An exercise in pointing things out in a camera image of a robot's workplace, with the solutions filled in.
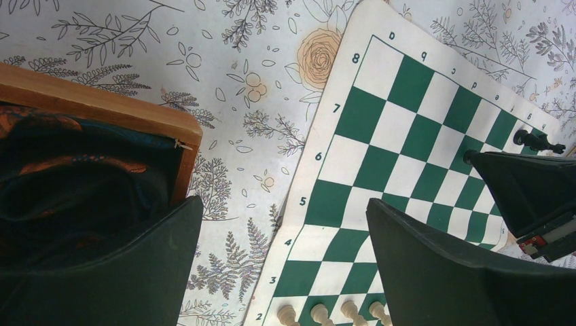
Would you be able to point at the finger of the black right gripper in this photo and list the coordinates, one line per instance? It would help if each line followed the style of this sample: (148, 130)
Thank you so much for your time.
(529, 191)

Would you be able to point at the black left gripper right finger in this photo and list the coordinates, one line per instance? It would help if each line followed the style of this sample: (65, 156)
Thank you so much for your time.
(430, 277)

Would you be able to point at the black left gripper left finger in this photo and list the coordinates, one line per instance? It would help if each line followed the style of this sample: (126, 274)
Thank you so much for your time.
(136, 277)

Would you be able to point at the black knight piece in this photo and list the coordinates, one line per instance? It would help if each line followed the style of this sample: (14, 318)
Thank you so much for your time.
(537, 142)

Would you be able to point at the black pawn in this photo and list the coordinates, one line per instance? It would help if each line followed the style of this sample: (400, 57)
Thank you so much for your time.
(468, 155)

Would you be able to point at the white chess piece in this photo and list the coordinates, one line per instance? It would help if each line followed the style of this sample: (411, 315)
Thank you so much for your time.
(350, 311)
(377, 310)
(319, 314)
(287, 316)

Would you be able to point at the green white chess board mat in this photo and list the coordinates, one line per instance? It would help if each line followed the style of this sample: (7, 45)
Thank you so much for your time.
(398, 112)

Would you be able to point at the floral tablecloth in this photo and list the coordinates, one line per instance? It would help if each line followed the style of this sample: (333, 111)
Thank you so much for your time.
(250, 72)

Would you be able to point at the wooden compartment tray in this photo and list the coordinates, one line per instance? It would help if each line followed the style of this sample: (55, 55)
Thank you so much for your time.
(24, 87)

